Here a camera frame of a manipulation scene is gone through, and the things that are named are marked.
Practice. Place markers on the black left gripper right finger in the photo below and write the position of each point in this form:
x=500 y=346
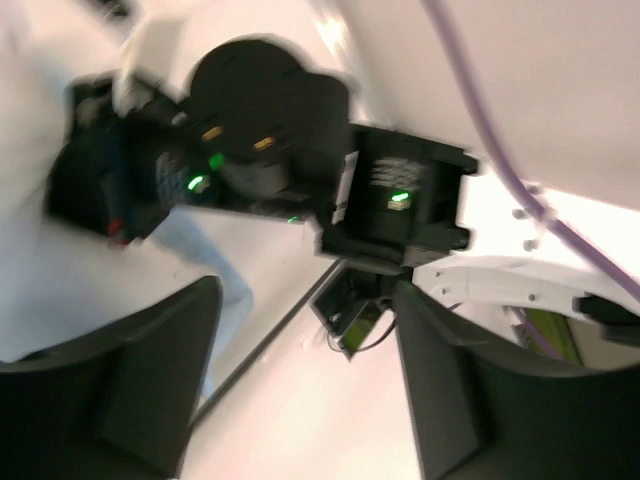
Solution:
x=485 y=408

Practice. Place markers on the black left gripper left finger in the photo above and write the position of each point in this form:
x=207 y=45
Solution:
x=116 y=403

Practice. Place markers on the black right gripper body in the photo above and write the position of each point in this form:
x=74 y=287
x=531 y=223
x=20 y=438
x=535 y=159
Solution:
x=256 y=133

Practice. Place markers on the white pillow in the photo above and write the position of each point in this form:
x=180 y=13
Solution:
x=57 y=281

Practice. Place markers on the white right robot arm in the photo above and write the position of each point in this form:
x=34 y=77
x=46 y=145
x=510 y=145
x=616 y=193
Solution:
x=396 y=203

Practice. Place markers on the aluminium table edge rail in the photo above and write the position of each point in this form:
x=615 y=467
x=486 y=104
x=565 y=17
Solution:
x=227 y=385

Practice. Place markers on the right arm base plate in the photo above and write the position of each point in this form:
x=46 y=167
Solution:
x=350 y=304

